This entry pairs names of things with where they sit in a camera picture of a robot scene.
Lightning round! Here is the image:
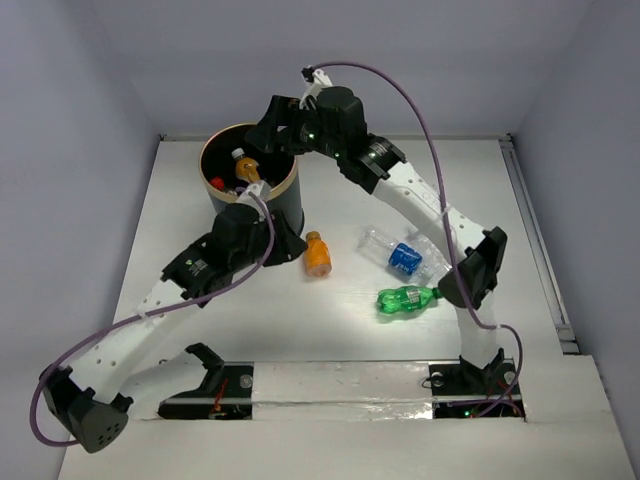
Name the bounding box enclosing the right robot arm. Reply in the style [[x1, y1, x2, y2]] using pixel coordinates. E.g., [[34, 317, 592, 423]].
[[261, 87, 507, 392]]

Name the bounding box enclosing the green plastic soda bottle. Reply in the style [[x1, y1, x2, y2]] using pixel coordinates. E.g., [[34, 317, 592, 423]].
[[376, 285, 442, 322]]

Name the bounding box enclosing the red label cola bottle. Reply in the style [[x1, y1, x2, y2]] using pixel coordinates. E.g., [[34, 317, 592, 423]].
[[209, 176, 238, 196]]

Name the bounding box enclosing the clear bottle white blue cap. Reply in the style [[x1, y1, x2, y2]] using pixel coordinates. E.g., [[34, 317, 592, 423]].
[[406, 230, 451, 276]]

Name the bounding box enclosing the small orange bottle gold cap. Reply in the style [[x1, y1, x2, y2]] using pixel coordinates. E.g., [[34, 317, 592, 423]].
[[304, 231, 332, 278]]

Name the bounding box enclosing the blue label clear bottle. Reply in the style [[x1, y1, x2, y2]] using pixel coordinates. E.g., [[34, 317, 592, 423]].
[[358, 226, 443, 284]]

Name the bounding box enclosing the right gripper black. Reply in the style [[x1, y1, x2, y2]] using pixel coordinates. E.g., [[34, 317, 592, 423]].
[[244, 94, 345, 160]]

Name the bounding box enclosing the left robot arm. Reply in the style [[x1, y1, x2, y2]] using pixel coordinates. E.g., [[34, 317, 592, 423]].
[[29, 96, 315, 453]]

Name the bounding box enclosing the purple cable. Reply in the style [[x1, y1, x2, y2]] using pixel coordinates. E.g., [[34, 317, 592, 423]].
[[29, 192, 276, 447], [309, 60, 524, 406]]

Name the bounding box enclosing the long orange juice bottle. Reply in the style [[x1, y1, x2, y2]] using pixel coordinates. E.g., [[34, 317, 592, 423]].
[[231, 148, 261, 184]]

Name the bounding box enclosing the dark bin with gold rim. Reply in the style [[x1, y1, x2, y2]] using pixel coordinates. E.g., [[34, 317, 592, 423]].
[[199, 122, 306, 236]]

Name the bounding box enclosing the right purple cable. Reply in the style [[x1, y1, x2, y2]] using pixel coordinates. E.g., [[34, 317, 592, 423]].
[[309, 60, 524, 406]]

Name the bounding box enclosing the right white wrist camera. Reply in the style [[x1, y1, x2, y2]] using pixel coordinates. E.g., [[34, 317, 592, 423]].
[[299, 66, 333, 110]]

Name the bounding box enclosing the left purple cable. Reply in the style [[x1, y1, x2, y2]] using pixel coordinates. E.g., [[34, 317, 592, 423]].
[[29, 192, 276, 447]]

